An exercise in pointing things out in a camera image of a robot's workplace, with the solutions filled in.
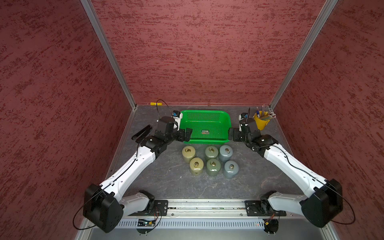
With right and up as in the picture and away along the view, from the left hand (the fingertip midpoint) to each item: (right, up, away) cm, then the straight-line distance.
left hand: (183, 131), depth 79 cm
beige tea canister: (+2, -13, +6) cm, 14 cm away
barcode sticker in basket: (+13, -2, +25) cm, 28 cm away
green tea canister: (+16, -13, +6) cm, 21 cm away
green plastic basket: (+16, +1, +27) cm, 32 cm away
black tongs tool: (-31, -4, +21) cm, 38 cm away
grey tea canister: (+26, -21, 0) cm, 33 cm away
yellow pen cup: (+52, +4, +21) cm, 56 cm away
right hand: (+29, -1, +3) cm, 30 cm away
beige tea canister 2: (+7, -18, 0) cm, 19 cm away
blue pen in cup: (+51, +11, +23) cm, 57 cm away
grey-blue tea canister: (+24, -13, +6) cm, 28 cm away
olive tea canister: (+16, -19, +1) cm, 25 cm away
